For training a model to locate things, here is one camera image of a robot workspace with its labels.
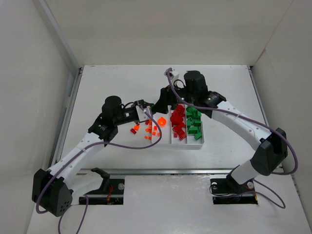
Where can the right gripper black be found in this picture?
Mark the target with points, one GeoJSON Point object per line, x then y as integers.
{"type": "Point", "coordinates": [165, 99]}

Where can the red round flower lego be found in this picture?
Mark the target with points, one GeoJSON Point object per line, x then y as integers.
{"type": "Point", "coordinates": [176, 120]}

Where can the dark red long lego brick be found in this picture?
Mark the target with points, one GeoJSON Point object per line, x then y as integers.
{"type": "Point", "coordinates": [179, 127]}

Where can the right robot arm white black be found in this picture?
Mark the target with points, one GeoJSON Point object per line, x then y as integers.
{"type": "Point", "coordinates": [269, 145]}

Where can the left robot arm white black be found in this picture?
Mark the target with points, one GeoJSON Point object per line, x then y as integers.
{"type": "Point", "coordinates": [57, 188]}

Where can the orange round lego piece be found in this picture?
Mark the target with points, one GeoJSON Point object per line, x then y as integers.
{"type": "Point", "coordinates": [162, 122]}

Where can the white three-compartment tray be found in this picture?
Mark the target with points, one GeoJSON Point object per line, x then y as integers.
{"type": "Point", "coordinates": [166, 137]}

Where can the green lego brick in tray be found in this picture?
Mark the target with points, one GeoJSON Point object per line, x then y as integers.
{"type": "Point", "coordinates": [198, 136]}

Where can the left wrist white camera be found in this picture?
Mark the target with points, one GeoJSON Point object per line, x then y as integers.
{"type": "Point", "coordinates": [143, 114]}

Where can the wrist white camera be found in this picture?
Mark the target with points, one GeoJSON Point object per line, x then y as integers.
{"type": "Point", "coordinates": [143, 114]}
{"type": "Point", "coordinates": [172, 74]}

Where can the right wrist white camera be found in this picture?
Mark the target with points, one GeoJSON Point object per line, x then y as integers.
{"type": "Point", "coordinates": [172, 74]}

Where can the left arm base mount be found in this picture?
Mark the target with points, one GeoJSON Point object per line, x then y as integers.
{"type": "Point", "coordinates": [110, 191]}

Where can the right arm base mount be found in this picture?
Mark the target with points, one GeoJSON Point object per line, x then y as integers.
{"type": "Point", "coordinates": [228, 192]}

